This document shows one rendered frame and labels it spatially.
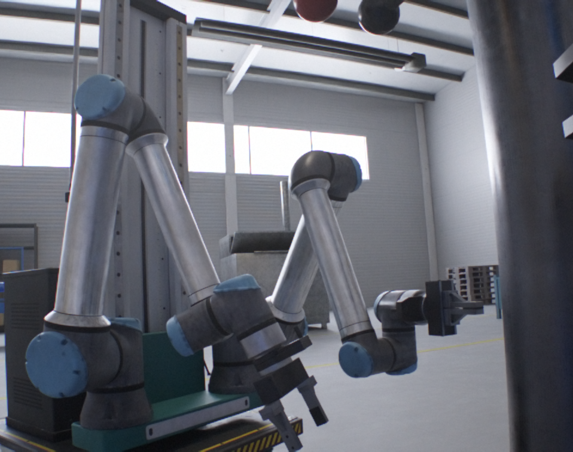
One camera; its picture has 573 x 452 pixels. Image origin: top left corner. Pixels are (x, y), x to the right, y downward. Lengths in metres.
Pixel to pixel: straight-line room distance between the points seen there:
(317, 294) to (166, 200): 7.46
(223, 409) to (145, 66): 1.17
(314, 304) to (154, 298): 7.01
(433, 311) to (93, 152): 0.87
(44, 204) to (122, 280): 11.90
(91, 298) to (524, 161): 0.92
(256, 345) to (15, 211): 12.59
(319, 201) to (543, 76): 0.68
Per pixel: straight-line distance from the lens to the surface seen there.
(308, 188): 1.38
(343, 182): 1.50
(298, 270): 1.61
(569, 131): 0.64
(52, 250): 13.26
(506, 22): 1.01
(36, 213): 13.39
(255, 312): 1.00
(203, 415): 1.51
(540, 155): 0.92
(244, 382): 1.63
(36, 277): 1.67
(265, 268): 8.31
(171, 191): 1.25
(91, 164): 1.18
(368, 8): 0.44
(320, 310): 8.63
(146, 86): 1.81
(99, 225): 1.17
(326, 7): 0.41
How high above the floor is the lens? 0.75
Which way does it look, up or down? 6 degrees up
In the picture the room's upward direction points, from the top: 3 degrees counter-clockwise
